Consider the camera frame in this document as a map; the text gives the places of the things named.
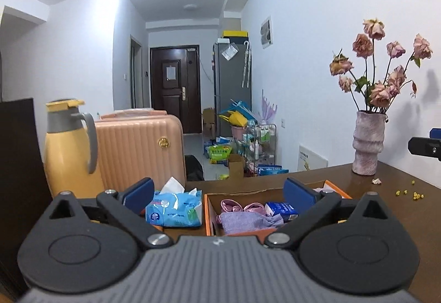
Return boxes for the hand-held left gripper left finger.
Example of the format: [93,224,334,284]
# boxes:
[48,177,174,250]

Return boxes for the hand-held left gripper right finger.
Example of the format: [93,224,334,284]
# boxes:
[263,177,390,250]

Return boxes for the small blue tissue packet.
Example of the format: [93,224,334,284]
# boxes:
[264,201,299,221]

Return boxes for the blue soft tissue pack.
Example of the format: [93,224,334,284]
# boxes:
[145,177,203,228]

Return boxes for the orange cardboard box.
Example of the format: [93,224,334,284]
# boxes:
[204,180,353,246]

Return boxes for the purple cloth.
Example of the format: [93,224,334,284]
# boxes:
[219,211,284,234]

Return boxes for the blue patterned pack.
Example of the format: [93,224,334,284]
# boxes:
[258,165,289,176]

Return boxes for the white flat panel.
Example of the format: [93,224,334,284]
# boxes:
[298,144,329,171]

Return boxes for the pink ribbed suitcase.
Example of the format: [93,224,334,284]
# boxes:
[94,109,187,192]

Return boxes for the scattered yellow crumbs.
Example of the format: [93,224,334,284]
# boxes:
[395,180,424,201]

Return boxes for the mauve ribbed vase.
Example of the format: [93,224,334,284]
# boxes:
[352,111,386,176]

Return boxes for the black bag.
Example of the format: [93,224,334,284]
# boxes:
[185,155,205,182]

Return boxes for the tall brown cardboard box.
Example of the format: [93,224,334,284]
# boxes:
[227,153,246,180]

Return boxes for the bunch of dried pink roses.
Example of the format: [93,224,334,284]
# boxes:
[329,18,433,115]

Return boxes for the yellow thermos jug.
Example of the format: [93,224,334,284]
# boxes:
[44,99,104,199]

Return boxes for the green yellow packet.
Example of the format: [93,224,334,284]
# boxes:
[208,145,232,165]

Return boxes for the purple folded umbrella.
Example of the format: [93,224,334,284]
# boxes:
[260,89,278,125]

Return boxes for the dark brown entrance door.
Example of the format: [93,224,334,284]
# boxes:
[150,45,201,134]

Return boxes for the blue white packet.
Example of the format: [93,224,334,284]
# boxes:
[207,137,235,147]

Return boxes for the open brown cardboard box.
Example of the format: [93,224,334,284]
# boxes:
[203,108,216,139]

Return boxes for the yellow bag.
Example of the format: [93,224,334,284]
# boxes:
[220,109,248,128]

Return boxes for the grey side door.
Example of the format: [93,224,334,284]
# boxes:
[130,35,144,109]

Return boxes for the dark wooden board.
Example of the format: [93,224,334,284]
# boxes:
[0,98,53,297]

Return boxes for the grey refrigerator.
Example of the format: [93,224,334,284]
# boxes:
[213,41,252,139]

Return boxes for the white hanging umbrella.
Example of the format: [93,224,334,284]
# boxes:
[242,41,252,89]

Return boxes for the yellow black box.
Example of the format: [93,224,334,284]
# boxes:
[222,30,249,45]

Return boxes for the metal wire rack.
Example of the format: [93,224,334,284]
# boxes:
[245,123,277,168]

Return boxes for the white wall cabinet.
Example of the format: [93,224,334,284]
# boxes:
[260,16,274,49]

